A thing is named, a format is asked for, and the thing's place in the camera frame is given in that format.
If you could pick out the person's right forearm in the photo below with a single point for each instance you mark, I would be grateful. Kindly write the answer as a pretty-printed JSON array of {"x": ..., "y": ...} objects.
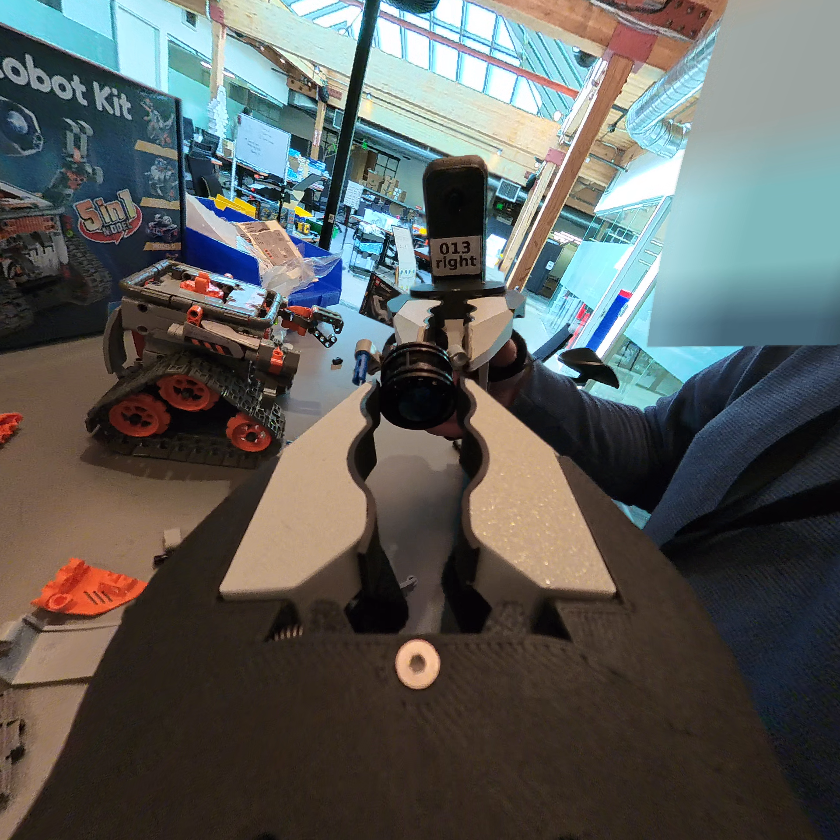
[{"x": 590, "y": 426}]

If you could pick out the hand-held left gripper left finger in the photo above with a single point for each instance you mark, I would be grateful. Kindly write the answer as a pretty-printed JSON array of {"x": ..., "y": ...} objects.
[{"x": 302, "y": 525}]

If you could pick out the black pole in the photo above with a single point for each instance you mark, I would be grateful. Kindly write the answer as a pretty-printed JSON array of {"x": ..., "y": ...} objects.
[{"x": 348, "y": 131}]

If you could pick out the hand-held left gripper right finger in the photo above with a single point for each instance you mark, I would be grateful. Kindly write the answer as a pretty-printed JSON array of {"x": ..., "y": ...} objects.
[{"x": 538, "y": 525}]

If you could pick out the blue storage bin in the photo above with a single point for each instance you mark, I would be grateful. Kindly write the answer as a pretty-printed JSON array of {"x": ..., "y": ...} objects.
[{"x": 210, "y": 256}]

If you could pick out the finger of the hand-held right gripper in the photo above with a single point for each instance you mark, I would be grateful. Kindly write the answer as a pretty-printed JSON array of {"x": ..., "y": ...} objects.
[
  {"x": 491, "y": 328},
  {"x": 408, "y": 325}
]

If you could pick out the black toy wheel assembly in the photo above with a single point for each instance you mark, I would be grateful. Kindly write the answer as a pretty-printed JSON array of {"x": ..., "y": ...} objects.
[{"x": 417, "y": 387}]

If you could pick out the tracked toy robot vehicle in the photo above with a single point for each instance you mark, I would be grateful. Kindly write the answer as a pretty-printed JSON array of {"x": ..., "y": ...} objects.
[{"x": 197, "y": 341}]

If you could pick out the black office chair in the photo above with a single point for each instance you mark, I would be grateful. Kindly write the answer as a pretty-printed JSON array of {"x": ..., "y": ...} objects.
[{"x": 590, "y": 367}]

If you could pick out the white paper sign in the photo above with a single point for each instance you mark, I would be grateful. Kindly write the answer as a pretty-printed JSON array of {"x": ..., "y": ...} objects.
[{"x": 405, "y": 256}]

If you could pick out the clear plastic bags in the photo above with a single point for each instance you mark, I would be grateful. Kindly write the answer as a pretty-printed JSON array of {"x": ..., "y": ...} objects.
[{"x": 289, "y": 262}]

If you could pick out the large grey flat panel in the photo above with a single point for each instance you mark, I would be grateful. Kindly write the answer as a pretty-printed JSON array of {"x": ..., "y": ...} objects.
[{"x": 52, "y": 649}]

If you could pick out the dark grey beam connector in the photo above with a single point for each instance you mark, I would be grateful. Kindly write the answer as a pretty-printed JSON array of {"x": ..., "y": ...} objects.
[{"x": 10, "y": 741}]

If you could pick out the robot kit box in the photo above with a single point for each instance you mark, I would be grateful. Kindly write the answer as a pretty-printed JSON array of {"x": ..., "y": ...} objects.
[{"x": 98, "y": 197}]

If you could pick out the whiteboard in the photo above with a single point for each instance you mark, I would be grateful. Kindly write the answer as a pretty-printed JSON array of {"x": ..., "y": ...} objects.
[{"x": 262, "y": 148}]

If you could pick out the small grey brick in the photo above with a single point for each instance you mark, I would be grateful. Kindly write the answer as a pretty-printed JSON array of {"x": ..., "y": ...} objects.
[{"x": 172, "y": 539}]

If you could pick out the person's blue-clothed body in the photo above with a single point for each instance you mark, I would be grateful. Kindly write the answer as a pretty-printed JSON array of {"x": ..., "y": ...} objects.
[{"x": 754, "y": 525}]

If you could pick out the small orange toy piece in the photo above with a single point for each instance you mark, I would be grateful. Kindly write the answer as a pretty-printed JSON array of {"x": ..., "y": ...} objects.
[{"x": 8, "y": 426}]

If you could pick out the orange plastic panel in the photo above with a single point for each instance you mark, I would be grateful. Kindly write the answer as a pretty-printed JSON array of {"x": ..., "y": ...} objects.
[{"x": 85, "y": 590}]

